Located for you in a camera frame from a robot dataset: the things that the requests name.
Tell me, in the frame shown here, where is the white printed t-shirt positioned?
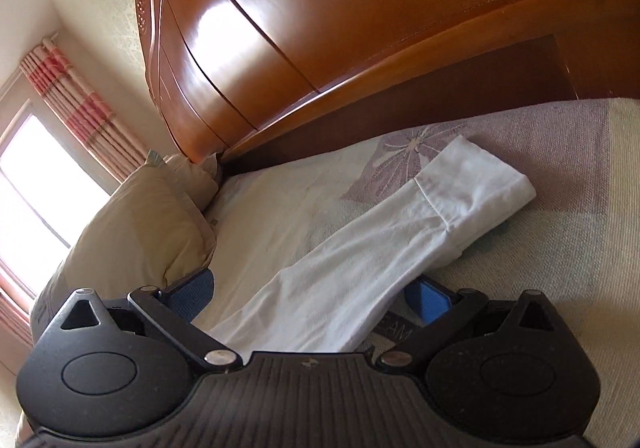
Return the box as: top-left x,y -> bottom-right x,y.
192,135 -> 537,354

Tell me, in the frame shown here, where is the floral patchwork pillow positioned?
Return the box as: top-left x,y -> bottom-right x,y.
30,150 -> 223,329

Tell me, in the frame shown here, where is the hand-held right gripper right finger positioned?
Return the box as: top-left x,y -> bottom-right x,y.
377,278 -> 558,372

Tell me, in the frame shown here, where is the window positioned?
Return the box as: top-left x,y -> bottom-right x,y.
0,72 -> 116,299

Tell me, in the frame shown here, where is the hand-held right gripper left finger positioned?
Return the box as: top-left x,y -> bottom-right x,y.
60,268 -> 241,374

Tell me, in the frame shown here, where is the wooden headboard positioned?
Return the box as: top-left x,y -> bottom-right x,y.
134,0 -> 640,176

